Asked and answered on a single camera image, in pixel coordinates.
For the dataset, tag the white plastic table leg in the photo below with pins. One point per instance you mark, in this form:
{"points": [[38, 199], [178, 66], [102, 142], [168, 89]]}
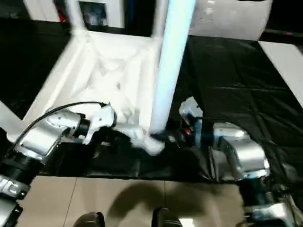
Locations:
{"points": [[9, 120], [159, 19], [172, 66], [75, 14]]}

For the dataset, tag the white plastic table top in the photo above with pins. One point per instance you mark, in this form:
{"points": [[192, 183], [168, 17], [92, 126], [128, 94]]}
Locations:
{"points": [[94, 71]]}

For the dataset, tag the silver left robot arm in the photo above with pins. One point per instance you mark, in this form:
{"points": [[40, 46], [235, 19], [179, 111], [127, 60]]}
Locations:
{"points": [[47, 137]]}

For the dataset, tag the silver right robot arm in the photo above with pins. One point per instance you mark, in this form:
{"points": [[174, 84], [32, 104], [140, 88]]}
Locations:
{"points": [[243, 151]]}

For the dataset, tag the black work mat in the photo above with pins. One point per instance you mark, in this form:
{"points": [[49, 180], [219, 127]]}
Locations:
{"points": [[236, 82]]}

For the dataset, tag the black right robot foot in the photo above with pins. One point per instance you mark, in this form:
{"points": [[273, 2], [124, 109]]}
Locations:
{"points": [[164, 217]]}

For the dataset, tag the black cabinet with gold label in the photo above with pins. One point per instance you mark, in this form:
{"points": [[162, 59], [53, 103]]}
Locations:
{"points": [[137, 16]]}

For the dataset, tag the grey cushion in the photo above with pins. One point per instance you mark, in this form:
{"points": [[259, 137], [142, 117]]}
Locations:
{"points": [[232, 19]]}

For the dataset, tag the white sideboard with glass doors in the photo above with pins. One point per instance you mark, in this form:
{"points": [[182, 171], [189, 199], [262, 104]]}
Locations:
{"points": [[113, 11]]}

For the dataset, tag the red bottle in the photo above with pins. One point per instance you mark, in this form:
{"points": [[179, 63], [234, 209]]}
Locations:
{"points": [[62, 14]]}

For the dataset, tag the black bar with red light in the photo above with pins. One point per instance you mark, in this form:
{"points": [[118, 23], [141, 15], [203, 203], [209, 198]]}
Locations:
{"points": [[284, 33]]}

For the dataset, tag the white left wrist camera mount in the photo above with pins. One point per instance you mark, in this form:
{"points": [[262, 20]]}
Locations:
{"points": [[101, 120]]}

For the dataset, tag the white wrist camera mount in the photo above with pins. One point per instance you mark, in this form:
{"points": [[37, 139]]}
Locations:
{"points": [[189, 108], [101, 120]]}

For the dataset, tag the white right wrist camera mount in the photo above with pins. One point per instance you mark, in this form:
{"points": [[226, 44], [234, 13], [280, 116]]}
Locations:
{"points": [[189, 108]]}

